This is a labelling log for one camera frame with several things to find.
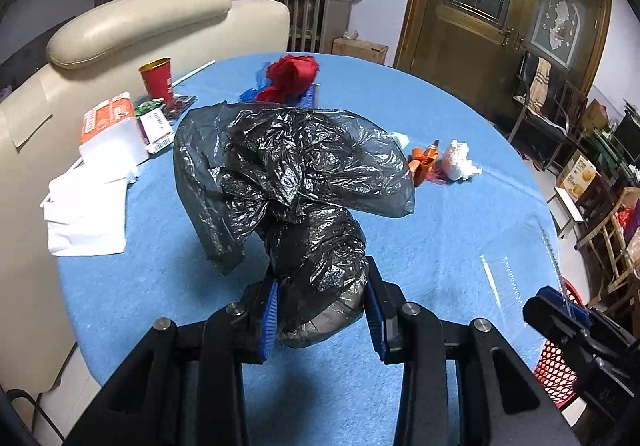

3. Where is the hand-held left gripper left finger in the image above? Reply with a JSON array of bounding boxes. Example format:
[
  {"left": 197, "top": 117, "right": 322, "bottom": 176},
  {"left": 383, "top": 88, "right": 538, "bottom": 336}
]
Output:
[{"left": 65, "top": 271, "right": 281, "bottom": 446}]

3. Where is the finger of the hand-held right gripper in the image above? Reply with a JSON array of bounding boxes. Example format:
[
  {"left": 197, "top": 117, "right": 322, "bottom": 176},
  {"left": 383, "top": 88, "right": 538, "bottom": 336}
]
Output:
[
  {"left": 522, "top": 298, "right": 640, "bottom": 408},
  {"left": 536, "top": 286, "right": 640, "bottom": 344}
]

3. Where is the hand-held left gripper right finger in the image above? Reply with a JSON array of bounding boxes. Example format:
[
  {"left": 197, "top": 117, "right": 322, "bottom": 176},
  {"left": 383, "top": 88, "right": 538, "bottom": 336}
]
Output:
[{"left": 362, "top": 256, "right": 583, "bottom": 446}]

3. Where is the red plastic mesh basket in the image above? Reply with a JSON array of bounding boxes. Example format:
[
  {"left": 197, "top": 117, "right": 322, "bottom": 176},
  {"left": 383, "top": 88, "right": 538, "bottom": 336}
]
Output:
[{"left": 532, "top": 276, "right": 588, "bottom": 409}]

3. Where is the black plastic garbage bag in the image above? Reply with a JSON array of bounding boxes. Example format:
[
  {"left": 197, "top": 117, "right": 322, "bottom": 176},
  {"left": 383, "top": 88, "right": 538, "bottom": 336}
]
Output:
[{"left": 172, "top": 102, "right": 417, "bottom": 349}]

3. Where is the orange wrapper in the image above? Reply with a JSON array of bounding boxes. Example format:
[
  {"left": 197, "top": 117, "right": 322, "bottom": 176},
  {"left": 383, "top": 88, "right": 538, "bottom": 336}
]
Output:
[{"left": 407, "top": 140, "right": 448, "bottom": 187}]

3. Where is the wicker chair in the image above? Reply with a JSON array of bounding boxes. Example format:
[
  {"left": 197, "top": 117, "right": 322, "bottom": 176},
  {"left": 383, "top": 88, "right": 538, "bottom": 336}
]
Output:
[{"left": 575, "top": 186, "right": 640, "bottom": 317}]

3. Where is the white step stool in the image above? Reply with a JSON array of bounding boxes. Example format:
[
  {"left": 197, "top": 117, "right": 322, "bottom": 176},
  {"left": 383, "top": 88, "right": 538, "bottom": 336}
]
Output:
[{"left": 547, "top": 186, "right": 591, "bottom": 239}]

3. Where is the blue tablecloth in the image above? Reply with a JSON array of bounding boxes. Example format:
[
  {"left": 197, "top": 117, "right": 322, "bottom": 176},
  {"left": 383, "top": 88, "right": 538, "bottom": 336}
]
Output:
[{"left": 57, "top": 53, "right": 563, "bottom": 446}]

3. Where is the cardboard box with orange print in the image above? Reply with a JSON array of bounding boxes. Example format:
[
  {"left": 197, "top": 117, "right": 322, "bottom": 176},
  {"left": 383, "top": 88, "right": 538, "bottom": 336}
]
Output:
[{"left": 556, "top": 151, "right": 598, "bottom": 201}]

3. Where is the black computer monitor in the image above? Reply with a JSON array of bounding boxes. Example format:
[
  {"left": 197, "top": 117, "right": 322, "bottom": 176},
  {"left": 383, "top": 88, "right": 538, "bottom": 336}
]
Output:
[{"left": 612, "top": 110, "right": 640, "bottom": 161}]

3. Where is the white crumpled tissue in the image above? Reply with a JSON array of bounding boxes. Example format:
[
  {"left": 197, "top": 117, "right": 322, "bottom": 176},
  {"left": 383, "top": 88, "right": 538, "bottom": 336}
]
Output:
[{"left": 442, "top": 140, "right": 482, "bottom": 183}]

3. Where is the black armchair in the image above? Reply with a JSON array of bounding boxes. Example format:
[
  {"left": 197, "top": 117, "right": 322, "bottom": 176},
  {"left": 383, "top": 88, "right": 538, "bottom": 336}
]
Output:
[{"left": 507, "top": 50, "right": 571, "bottom": 171}]

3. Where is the tall brown cardboard box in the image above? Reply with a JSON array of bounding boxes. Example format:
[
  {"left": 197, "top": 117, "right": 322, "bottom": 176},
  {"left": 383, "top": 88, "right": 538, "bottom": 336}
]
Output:
[{"left": 582, "top": 98, "right": 609, "bottom": 137}]

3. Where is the dark red wooden chair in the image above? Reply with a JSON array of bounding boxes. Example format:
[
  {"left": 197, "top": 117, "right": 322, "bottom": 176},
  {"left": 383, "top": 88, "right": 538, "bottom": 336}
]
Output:
[{"left": 550, "top": 80, "right": 589, "bottom": 161}]

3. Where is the pile of white tissues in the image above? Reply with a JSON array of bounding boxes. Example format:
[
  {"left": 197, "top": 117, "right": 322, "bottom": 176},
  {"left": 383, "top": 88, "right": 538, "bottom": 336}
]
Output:
[{"left": 41, "top": 161, "right": 138, "bottom": 257}]

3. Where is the white barcode box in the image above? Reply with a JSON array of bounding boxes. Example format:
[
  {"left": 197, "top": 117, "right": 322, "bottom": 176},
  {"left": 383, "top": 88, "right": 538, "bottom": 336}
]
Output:
[{"left": 136, "top": 96, "right": 198, "bottom": 155}]

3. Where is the blue foil wrapper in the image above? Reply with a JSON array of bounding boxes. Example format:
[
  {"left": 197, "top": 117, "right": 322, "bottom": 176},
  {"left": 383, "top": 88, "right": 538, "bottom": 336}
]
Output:
[{"left": 239, "top": 63, "right": 271, "bottom": 101}]

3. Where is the striped scarf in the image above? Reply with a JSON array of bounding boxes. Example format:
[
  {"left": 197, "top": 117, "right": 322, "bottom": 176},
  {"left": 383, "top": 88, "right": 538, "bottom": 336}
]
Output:
[{"left": 530, "top": 56, "right": 552, "bottom": 99}]

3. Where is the red crumpled wrapper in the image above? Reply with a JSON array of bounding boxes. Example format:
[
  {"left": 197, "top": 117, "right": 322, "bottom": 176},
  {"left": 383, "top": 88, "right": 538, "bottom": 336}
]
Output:
[{"left": 255, "top": 54, "right": 321, "bottom": 104}]

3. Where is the orange and white tissue pack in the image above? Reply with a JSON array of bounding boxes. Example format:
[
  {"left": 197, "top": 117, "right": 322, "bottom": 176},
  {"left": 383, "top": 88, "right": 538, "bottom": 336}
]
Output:
[{"left": 78, "top": 92, "right": 150, "bottom": 167}]

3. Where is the white plastic stick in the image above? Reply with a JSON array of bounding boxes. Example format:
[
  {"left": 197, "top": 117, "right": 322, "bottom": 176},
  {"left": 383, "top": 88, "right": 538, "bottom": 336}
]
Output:
[{"left": 170, "top": 60, "right": 216, "bottom": 87}]

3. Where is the red paper cup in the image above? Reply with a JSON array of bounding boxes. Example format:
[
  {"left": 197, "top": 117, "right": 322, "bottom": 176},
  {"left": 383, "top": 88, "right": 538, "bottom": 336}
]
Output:
[{"left": 138, "top": 58, "right": 175, "bottom": 106}]

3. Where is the wooden double door with glass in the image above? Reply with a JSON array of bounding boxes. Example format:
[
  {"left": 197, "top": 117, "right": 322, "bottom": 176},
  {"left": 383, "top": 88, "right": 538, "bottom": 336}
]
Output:
[{"left": 394, "top": 0, "right": 613, "bottom": 96}]

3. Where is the wooden slatted radiator cover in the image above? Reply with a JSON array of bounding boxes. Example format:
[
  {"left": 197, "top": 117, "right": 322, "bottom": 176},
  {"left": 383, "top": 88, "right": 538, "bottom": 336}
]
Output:
[{"left": 222, "top": 0, "right": 353, "bottom": 54}]

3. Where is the cream leather sofa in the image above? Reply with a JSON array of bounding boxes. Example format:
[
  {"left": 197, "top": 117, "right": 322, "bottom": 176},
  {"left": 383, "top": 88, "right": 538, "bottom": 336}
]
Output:
[{"left": 0, "top": 0, "right": 292, "bottom": 397}]

